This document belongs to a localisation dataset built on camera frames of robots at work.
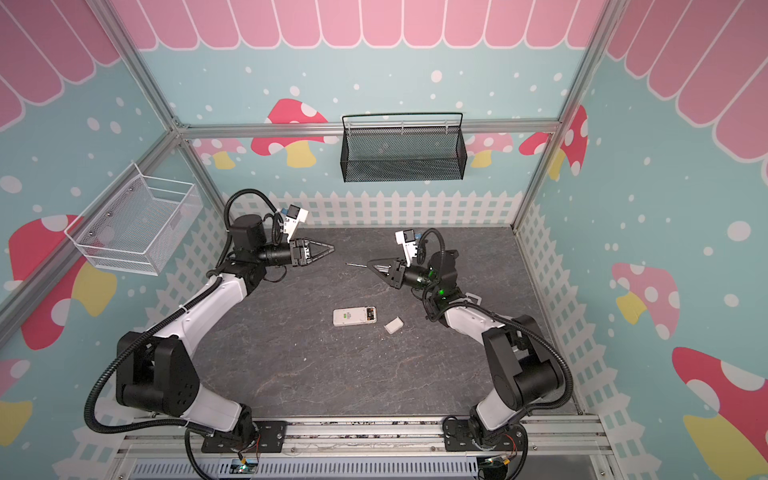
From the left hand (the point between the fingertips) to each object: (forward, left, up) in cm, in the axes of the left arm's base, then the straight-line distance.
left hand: (332, 255), depth 74 cm
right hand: (-1, -9, -3) cm, 9 cm away
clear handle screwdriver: (0, -5, -4) cm, 7 cm away
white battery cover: (-4, -16, -30) cm, 34 cm away
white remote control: (-2, -2, -28) cm, 28 cm away
